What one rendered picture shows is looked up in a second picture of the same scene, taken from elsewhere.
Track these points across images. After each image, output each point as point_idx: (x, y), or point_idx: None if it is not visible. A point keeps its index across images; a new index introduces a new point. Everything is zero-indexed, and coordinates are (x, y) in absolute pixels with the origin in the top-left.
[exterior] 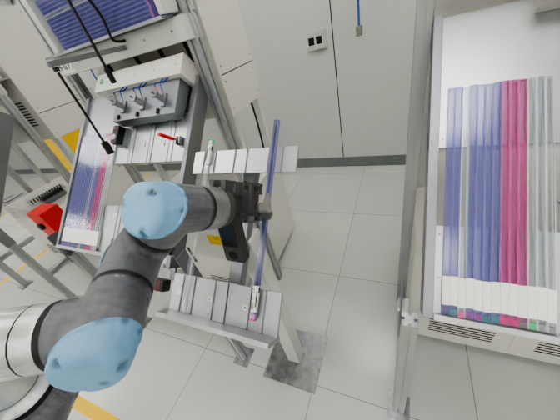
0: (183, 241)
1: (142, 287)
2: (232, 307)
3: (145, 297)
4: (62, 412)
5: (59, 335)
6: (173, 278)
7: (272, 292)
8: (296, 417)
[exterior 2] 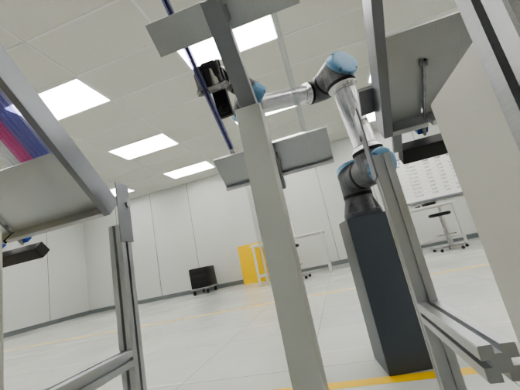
0: (378, 97)
1: (234, 102)
2: None
3: (234, 105)
4: (357, 173)
5: None
6: (392, 148)
7: (221, 157)
8: None
